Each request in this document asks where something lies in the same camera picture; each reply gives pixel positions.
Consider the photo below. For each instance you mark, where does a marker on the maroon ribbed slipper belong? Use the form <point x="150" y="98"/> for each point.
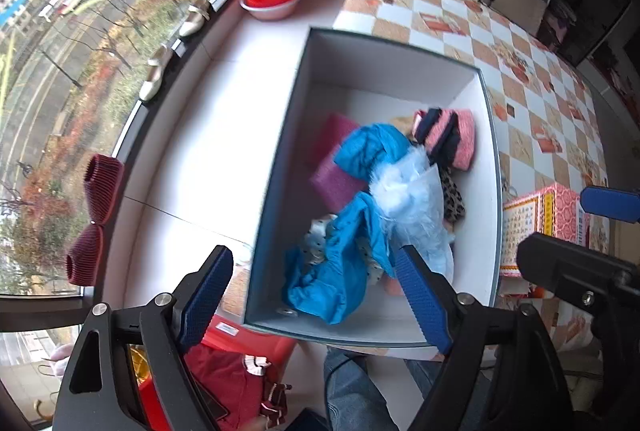
<point x="102" y="188"/>
<point x="84" y="256"/>

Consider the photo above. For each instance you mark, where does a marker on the white storage box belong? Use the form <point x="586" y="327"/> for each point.
<point x="380" y="76"/>

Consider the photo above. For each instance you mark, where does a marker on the person's blue jeans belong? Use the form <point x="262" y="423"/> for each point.
<point x="360" y="391"/>

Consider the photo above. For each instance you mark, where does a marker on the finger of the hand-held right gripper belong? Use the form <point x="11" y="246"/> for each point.
<point x="575" y="271"/>
<point x="610" y="203"/>

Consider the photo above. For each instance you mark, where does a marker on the leopard print cloth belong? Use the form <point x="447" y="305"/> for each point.
<point x="452" y="201"/>

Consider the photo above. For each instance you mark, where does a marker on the red printed carton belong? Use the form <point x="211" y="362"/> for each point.
<point x="545" y="221"/>

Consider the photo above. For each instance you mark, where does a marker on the white polka dot cloth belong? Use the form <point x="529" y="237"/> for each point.
<point x="320" y="236"/>

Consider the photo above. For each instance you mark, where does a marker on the checkered tablecloth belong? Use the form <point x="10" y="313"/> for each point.
<point x="530" y="76"/>

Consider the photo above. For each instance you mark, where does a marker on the dark red garment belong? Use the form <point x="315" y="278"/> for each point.
<point x="225" y="386"/>

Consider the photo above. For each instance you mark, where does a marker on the white plastic basin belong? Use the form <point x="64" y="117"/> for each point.
<point x="272" y="12"/>

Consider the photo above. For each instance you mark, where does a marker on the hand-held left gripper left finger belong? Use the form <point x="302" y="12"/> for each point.
<point x="207" y="291"/>

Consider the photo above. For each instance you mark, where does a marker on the red white striped cloth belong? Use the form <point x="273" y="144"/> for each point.
<point x="272" y="403"/>

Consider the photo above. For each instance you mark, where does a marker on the pink black striped knit hat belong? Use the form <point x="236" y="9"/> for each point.
<point x="450" y="136"/>

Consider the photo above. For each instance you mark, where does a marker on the cream shoe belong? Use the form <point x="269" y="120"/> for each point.
<point x="154" y="76"/>
<point x="192" y="18"/>

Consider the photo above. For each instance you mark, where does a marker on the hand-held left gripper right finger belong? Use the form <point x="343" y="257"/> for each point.
<point x="425" y="296"/>

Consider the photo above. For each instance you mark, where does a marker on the large glass window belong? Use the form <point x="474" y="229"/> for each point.
<point x="75" y="61"/>

